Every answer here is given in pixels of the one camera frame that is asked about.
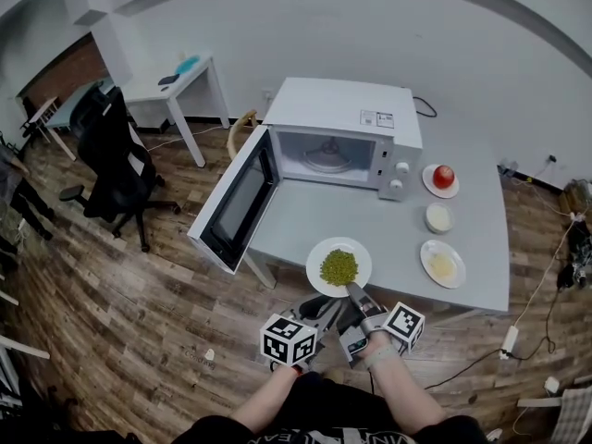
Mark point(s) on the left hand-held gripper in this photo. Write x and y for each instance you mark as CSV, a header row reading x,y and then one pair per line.
x,y
287,340

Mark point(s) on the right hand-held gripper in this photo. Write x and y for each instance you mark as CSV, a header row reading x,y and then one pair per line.
x,y
404,324

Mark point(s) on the pile of green peas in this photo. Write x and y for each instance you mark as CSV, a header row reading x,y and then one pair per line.
x,y
340,267

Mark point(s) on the plate of green peas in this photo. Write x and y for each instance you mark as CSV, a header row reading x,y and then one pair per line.
x,y
314,266

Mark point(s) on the white microwave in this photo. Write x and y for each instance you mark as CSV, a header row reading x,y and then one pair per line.
x,y
333,104

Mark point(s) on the person's left forearm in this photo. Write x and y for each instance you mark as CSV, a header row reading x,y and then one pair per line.
x,y
268,396

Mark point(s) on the person's right forearm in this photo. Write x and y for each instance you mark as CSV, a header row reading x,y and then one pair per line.
x,y
407,396

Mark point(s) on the yellowish liquid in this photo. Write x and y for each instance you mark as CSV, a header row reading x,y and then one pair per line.
x,y
441,264

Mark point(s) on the glass microwave turntable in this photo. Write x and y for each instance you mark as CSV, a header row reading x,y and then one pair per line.
x,y
328,162

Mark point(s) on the person's right hand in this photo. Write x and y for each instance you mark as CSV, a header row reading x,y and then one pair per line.
x,y
384,342

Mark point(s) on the grey table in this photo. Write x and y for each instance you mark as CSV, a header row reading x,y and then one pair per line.
x,y
370,215

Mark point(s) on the white dinner plate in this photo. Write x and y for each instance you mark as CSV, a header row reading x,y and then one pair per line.
x,y
455,273

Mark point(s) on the person's black clothing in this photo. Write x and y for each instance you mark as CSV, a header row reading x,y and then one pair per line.
x,y
324,414

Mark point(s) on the white bowl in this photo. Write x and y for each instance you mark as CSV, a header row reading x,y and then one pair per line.
x,y
439,218

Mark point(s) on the paper scrap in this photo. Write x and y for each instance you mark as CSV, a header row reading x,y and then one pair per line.
x,y
210,354

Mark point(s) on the red apple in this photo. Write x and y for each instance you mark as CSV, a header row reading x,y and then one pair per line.
x,y
444,177

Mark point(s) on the white power strip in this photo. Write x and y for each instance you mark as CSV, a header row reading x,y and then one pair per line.
x,y
509,340

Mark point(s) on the wooden chair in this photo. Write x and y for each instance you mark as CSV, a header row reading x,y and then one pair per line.
x,y
238,130

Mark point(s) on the black equipment pile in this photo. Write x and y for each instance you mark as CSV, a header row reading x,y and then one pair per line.
x,y
578,257

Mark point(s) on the cardboard crate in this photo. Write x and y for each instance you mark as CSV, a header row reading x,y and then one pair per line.
x,y
573,197

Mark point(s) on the checkered cloth table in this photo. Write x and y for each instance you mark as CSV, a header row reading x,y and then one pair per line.
x,y
573,414

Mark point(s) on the black office chair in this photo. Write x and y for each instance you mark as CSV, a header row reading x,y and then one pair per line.
x,y
115,164

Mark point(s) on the white side table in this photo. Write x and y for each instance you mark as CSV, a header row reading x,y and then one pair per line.
x,y
185,90

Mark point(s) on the black pouch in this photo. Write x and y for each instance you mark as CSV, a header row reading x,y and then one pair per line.
x,y
168,80

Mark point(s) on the blue object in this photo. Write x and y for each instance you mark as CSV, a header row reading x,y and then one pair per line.
x,y
187,64

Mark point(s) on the teal desk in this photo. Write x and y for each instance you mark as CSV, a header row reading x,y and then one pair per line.
x,y
65,109

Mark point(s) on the white wall outlet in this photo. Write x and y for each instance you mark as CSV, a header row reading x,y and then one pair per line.
x,y
266,96

